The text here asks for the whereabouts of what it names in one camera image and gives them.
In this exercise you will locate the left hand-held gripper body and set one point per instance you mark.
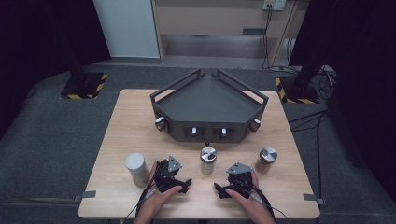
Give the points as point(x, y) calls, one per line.
point(165, 177)

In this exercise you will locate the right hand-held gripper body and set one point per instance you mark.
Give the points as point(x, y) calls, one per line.
point(240, 182)

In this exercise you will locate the person's left hand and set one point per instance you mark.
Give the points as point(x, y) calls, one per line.
point(155, 200)

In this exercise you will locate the person's right hand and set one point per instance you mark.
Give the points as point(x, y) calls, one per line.
point(253, 203)

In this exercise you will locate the white cylindrical canister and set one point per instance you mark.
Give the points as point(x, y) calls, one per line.
point(137, 168)

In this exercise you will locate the pale jar with silver lid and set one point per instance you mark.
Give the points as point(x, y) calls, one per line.
point(208, 158)

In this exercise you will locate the brown jar with silver lid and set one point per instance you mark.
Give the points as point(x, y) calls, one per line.
point(267, 157)

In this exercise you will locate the brown jar with white cap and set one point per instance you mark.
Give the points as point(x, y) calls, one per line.
point(255, 124)
point(160, 123)

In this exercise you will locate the grey tape strip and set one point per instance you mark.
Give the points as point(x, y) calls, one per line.
point(84, 196)
point(313, 198)

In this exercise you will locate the dark grey corner rack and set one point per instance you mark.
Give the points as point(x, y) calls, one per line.
point(207, 105)

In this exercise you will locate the black stand with striped base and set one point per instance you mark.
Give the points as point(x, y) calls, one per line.
point(82, 84)
point(300, 90)

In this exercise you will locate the grey shelf label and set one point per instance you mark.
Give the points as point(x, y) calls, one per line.
point(254, 31)

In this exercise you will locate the white panel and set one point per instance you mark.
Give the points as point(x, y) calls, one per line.
point(127, 28)

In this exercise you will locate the black curtain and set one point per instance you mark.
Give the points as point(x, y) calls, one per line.
point(361, 62)
point(37, 46)

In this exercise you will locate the white wall socket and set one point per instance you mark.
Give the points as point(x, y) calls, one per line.
point(274, 4)

